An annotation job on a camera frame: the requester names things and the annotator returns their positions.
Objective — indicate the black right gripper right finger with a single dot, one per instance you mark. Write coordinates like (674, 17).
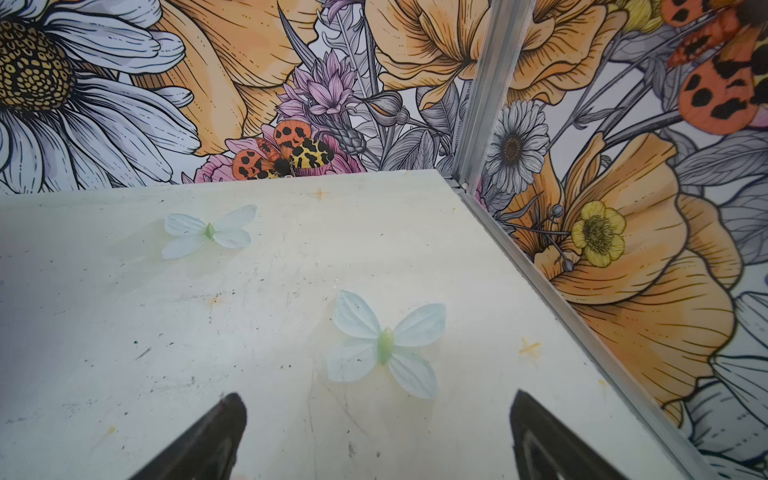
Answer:
(545, 448)

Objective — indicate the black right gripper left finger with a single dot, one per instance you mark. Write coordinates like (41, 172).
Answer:
(206, 450)

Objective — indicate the white butterfly sticker near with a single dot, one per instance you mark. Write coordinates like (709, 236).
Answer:
(369, 345)

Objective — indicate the white butterfly sticker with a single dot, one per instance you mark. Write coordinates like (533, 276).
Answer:
(369, 345)
(190, 233)

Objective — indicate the white butterfly sticker far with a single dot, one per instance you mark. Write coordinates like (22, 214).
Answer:
(190, 233)

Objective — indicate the aluminium corner post right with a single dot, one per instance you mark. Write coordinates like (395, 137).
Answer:
(508, 25)

